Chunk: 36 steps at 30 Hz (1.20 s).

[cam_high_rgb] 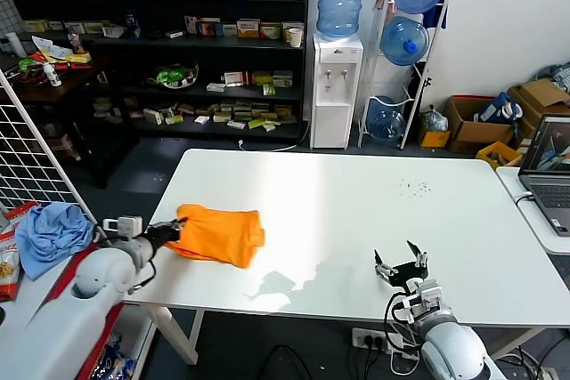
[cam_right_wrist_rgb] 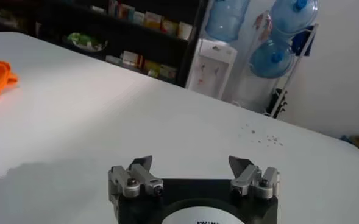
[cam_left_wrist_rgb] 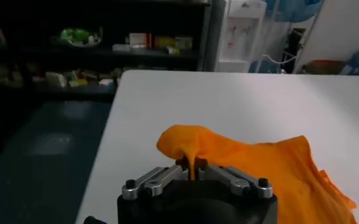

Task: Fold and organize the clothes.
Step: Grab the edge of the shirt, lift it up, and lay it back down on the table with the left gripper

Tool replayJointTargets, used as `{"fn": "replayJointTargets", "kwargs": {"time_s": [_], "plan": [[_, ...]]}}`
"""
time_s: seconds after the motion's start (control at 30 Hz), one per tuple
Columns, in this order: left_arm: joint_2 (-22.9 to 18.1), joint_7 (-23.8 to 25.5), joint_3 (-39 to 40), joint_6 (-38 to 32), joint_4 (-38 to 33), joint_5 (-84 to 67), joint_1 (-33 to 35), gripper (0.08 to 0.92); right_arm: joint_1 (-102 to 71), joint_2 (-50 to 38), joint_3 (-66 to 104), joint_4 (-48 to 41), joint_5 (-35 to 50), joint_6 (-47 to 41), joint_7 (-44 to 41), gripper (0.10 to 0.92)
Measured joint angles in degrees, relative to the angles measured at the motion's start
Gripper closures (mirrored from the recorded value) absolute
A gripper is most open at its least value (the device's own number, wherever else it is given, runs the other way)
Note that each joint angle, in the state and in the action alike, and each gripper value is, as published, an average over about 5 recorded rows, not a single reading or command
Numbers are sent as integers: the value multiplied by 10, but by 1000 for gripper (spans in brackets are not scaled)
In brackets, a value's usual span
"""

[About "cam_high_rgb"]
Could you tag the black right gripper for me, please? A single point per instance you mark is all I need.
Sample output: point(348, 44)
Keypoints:
point(409, 272)

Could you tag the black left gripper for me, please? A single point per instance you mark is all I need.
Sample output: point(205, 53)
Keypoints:
point(162, 235)

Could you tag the orange t-shirt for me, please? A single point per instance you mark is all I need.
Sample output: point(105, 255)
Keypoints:
point(218, 233)

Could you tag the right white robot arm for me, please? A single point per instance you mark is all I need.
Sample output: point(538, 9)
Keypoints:
point(454, 349)

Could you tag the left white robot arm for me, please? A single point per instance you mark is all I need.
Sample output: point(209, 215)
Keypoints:
point(102, 269)

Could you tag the grey blue clothes pile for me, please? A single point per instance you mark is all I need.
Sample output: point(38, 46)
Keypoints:
point(559, 73)

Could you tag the large white table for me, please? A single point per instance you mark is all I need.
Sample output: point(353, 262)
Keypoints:
point(445, 228)

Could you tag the white power strip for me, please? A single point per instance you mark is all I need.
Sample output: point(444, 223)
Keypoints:
point(378, 340)

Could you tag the small white flat box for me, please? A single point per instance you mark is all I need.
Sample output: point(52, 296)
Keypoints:
point(201, 120)

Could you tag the light blue crumpled cloth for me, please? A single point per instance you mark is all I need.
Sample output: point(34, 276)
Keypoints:
point(53, 233)

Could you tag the small white side table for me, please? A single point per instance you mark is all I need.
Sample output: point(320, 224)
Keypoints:
point(541, 237)

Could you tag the empty blue water jug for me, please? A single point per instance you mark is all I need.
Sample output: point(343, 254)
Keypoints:
point(386, 124)

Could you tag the yellow plastic bin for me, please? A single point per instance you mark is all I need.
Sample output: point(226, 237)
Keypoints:
point(487, 151)

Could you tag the grey plastic bag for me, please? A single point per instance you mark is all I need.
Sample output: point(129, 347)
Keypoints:
point(435, 121)

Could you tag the bowl with green bag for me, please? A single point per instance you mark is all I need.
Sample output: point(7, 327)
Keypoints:
point(173, 76)

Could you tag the blue snack packet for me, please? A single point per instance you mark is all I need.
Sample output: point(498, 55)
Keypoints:
point(113, 362)

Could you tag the open brown cardboard box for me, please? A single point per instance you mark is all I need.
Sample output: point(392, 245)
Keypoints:
point(485, 133)

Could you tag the red white medicine box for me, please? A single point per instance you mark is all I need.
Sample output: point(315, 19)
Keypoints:
point(236, 79)

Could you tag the grey open laptop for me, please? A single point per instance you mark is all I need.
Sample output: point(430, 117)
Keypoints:
point(550, 193)

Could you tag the white metal jug rack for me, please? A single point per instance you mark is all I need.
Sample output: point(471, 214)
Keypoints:
point(417, 99)

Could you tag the red and white cart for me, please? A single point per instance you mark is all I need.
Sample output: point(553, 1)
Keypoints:
point(26, 293)

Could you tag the red white snack bag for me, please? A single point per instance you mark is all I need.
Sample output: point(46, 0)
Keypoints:
point(8, 264)

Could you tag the blue shopping bag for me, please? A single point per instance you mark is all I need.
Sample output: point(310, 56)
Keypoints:
point(494, 108)

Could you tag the dark wooden table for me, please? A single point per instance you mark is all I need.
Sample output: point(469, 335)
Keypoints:
point(67, 82)

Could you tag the black shelf unit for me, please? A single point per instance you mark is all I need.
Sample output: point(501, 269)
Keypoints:
point(200, 45)

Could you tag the white water dispenser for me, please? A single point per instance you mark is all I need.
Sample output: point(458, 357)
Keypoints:
point(331, 95)

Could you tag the small white plastic bottle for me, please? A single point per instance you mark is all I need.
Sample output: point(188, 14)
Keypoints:
point(53, 77)

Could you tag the dark blue bottle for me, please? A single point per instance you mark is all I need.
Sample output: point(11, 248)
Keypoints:
point(132, 26)

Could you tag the orange white medicine box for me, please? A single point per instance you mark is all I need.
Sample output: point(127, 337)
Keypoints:
point(248, 29)

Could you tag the pink drink bottle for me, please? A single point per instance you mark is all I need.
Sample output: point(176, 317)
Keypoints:
point(76, 42)

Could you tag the pile of papers and packets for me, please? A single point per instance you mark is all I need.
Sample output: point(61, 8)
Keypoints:
point(55, 51)

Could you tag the white paper cup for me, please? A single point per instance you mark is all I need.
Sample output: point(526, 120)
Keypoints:
point(295, 38)

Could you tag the stacked brown cardboard box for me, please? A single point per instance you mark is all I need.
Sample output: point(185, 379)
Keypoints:
point(545, 93)

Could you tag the white cylinder container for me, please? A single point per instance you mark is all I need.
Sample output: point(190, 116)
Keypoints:
point(15, 45)

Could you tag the upright blue water jug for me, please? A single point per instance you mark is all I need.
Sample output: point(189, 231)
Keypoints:
point(340, 2)

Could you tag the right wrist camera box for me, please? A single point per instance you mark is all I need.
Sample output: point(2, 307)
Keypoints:
point(427, 300)

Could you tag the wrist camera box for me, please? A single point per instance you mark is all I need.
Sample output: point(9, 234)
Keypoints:
point(127, 225)
point(427, 300)

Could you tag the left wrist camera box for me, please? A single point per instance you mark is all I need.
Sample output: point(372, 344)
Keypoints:
point(127, 225)

